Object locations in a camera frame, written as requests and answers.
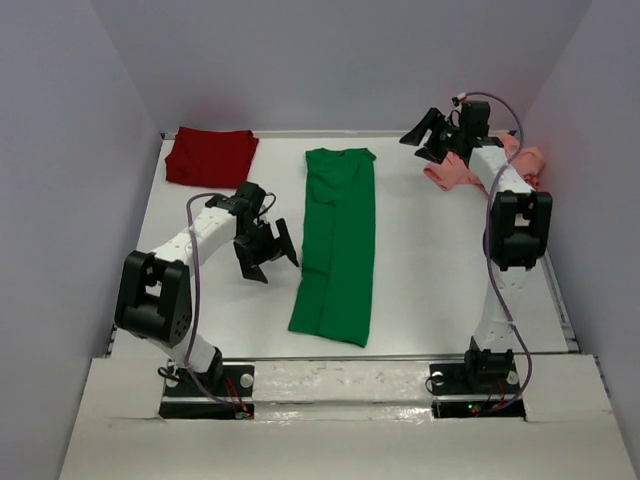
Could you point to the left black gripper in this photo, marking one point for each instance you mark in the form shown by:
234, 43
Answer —
251, 270

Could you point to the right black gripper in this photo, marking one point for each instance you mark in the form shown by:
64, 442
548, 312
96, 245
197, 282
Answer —
427, 121

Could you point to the green t shirt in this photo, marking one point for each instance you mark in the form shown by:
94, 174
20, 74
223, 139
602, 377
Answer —
334, 297

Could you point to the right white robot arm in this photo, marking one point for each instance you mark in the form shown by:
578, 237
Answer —
515, 237

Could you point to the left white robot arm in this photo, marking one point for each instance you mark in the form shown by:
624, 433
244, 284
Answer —
160, 291

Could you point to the pink crumpled t shirt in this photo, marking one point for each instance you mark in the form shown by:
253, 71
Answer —
452, 172

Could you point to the red folded t shirt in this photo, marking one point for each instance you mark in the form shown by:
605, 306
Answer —
210, 159

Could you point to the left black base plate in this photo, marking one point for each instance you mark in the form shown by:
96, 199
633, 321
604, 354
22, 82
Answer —
229, 398

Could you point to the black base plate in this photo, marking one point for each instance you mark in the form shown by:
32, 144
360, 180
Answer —
453, 397
229, 398

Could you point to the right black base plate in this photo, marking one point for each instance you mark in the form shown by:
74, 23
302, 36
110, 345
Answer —
453, 397

